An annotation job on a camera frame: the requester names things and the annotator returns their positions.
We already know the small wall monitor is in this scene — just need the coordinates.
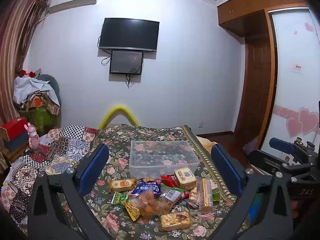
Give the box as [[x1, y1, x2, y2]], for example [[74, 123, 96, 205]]
[[109, 50, 144, 75]]

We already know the wooden wardrobe cabinet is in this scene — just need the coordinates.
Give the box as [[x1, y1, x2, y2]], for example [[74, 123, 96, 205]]
[[217, 0, 316, 38]]

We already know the blue snack packet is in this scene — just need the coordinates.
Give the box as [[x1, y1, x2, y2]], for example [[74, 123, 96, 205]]
[[129, 178, 162, 197]]

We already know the wooden door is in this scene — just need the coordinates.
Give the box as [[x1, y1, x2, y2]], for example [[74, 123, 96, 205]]
[[235, 36, 273, 140]]

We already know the clear bag of fried snacks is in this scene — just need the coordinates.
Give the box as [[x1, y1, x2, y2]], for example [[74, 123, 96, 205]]
[[131, 190, 173, 219]]

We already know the yellow fleece blanket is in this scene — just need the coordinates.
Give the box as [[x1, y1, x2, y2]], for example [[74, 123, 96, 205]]
[[196, 135, 218, 153]]

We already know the striped brown curtain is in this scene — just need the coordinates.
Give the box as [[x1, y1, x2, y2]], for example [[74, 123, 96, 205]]
[[0, 0, 50, 120]]

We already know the pile of clothes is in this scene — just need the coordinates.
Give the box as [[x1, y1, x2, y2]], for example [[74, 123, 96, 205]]
[[14, 76, 62, 115]]

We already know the patchwork quilt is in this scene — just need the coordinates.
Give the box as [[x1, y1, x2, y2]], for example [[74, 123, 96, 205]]
[[0, 125, 100, 233]]

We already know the white air conditioner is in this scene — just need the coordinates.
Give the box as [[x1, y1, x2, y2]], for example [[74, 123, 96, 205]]
[[49, 0, 100, 14]]

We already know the large wall television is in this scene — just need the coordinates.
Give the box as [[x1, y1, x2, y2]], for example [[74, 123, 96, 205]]
[[98, 18, 160, 52]]

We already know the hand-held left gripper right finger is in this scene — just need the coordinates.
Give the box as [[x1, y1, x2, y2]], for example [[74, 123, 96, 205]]
[[211, 144, 294, 240]]

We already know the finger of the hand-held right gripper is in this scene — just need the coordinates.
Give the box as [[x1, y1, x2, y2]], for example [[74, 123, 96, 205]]
[[249, 149, 287, 172], [269, 137, 298, 156]]

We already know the golden cake packet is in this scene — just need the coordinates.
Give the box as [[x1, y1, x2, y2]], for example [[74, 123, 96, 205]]
[[159, 211, 192, 232]]

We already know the grey chair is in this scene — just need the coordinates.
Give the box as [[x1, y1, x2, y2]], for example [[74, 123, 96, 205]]
[[37, 74, 62, 105]]

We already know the yellow foam tube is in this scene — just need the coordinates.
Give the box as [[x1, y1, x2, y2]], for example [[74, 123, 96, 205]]
[[99, 104, 139, 130]]

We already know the clear plastic storage box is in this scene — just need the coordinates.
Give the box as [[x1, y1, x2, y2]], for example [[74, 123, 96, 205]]
[[129, 140, 200, 179]]

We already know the small clear biscuit packet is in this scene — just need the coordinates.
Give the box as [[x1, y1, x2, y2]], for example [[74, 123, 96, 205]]
[[187, 187, 199, 209]]

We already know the dark grey box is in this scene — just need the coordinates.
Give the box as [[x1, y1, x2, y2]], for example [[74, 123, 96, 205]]
[[5, 131, 31, 152]]

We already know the yellow strip snack bag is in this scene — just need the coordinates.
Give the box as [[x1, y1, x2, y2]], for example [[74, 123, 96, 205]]
[[121, 200, 142, 222]]

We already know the red snack packet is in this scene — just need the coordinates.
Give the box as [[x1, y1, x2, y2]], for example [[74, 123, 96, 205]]
[[160, 174, 179, 188]]

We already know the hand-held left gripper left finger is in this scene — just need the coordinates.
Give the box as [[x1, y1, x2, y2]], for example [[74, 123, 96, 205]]
[[27, 144, 118, 240]]

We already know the pale cake packet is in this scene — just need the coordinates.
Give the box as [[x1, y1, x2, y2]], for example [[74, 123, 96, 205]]
[[174, 167, 198, 190]]

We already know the green pea packet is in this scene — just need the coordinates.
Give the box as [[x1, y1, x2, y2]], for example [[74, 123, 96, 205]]
[[111, 191, 130, 207]]

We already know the pink bunny toy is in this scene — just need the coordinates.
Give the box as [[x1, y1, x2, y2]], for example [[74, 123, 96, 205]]
[[24, 123, 39, 153]]

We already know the red box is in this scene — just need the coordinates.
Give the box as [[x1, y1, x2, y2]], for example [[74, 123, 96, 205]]
[[0, 117, 28, 141]]

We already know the tall clear biscuit packet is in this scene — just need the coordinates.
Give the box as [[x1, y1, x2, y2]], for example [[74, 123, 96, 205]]
[[197, 178, 215, 214]]

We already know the white sliding door with hearts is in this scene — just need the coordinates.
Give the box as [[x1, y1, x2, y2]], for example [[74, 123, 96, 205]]
[[260, 7, 320, 155]]

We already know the green-edged clear cake packet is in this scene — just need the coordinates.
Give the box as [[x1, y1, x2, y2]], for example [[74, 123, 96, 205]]
[[160, 185, 185, 203]]

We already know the cake packet with face print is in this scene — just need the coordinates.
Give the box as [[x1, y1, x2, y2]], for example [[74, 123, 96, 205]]
[[108, 178, 137, 193]]

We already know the green jelly packet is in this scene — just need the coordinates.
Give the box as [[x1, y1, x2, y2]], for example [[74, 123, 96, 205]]
[[211, 189, 222, 203]]

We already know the green bag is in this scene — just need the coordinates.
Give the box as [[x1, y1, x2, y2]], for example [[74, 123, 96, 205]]
[[29, 106, 55, 133]]

